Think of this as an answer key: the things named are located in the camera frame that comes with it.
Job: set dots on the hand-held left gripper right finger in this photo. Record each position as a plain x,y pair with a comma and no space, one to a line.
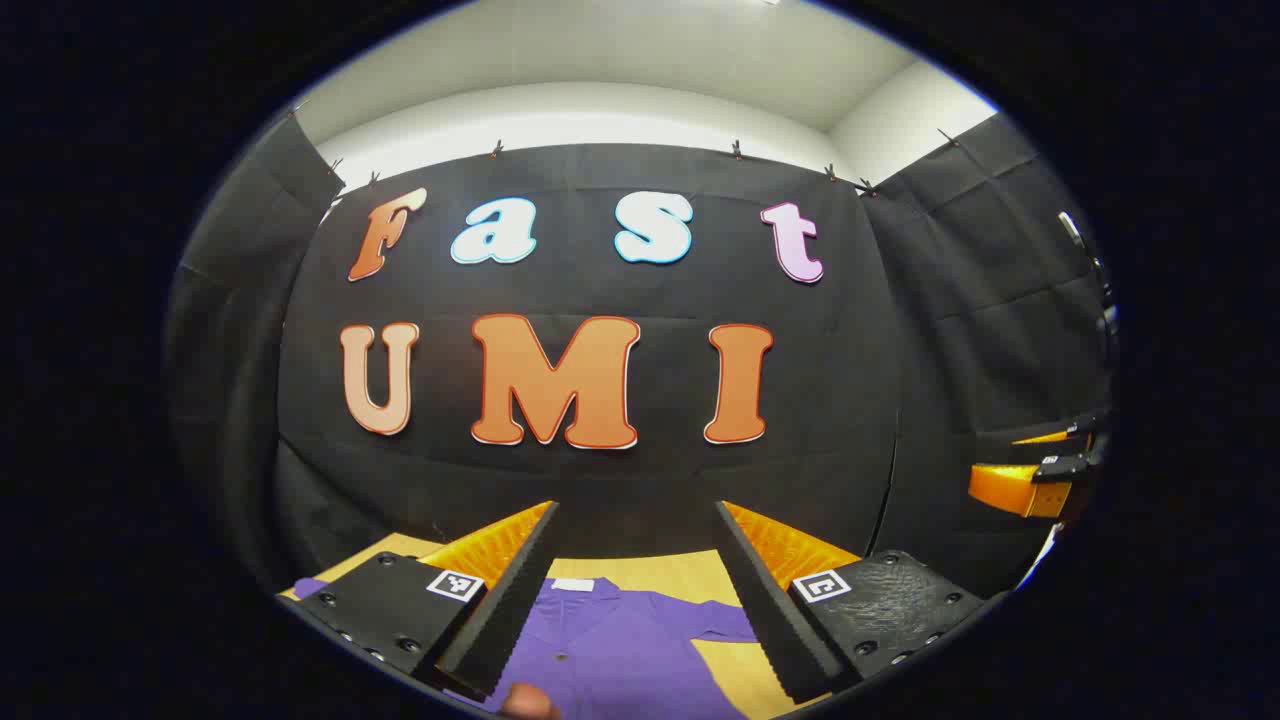
770,610

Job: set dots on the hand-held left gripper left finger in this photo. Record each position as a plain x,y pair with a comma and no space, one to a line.
510,610

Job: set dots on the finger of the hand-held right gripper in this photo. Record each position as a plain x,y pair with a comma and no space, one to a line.
1085,430
1020,488

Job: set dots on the purple short-sleeved shirt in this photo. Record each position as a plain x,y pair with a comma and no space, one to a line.
620,650

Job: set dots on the black backdrop cloth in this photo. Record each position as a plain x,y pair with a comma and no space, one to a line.
650,480

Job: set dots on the row of small backdrop clips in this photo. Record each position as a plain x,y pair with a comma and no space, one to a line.
497,149

